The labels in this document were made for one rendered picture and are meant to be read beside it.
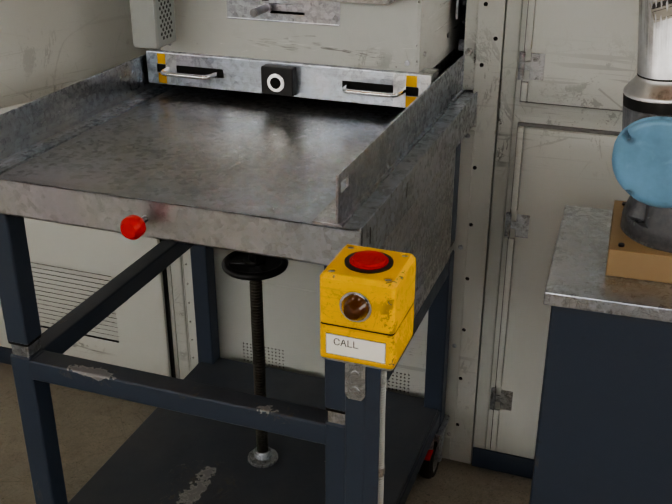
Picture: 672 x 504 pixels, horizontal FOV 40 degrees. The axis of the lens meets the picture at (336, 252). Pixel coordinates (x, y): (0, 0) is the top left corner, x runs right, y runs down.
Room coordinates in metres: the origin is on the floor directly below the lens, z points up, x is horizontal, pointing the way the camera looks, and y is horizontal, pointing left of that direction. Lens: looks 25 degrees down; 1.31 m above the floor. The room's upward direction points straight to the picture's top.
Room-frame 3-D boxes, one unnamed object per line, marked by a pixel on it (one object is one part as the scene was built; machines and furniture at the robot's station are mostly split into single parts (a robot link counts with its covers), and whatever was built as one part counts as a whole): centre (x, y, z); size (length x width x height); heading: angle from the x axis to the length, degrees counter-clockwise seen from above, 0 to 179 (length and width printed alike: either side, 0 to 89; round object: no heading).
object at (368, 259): (0.85, -0.03, 0.90); 0.04 x 0.04 x 0.02
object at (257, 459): (1.47, 0.14, 0.18); 0.06 x 0.06 x 0.02
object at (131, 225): (1.13, 0.27, 0.82); 0.04 x 0.03 x 0.03; 160
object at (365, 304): (0.80, -0.02, 0.87); 0.03 x 0.01 x 0.03; 70
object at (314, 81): (1.62, 0.09, 0.90); 0.54 x 0.05 x 0.06; 70
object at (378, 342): (0.85, -0.03, 0.85); 0.08 x 0.08 x 0.10; 70
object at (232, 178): (1.47, 0.14, 0.82); 0.68 x 0.62 x 0.06; 160
